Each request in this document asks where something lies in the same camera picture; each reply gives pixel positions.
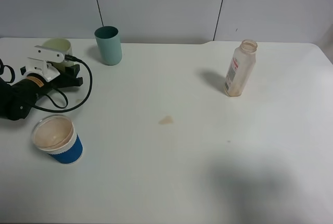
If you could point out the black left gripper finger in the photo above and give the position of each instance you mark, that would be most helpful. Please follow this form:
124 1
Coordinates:
72 71
68 82

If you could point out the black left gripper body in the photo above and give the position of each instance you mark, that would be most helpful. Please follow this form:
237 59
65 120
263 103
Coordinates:
34 84

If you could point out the clear plastic drink bottle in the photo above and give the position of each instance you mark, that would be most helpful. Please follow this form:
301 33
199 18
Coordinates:
241 66

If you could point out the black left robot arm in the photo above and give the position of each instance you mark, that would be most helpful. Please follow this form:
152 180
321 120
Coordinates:
17 99

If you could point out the teal plastic cup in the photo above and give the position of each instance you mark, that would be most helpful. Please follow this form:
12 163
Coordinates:
109 45

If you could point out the blue sleeved paper cup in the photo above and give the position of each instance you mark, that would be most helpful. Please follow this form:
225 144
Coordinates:
56 136

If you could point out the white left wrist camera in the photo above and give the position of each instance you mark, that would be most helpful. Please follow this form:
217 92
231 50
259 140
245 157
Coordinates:
48 61

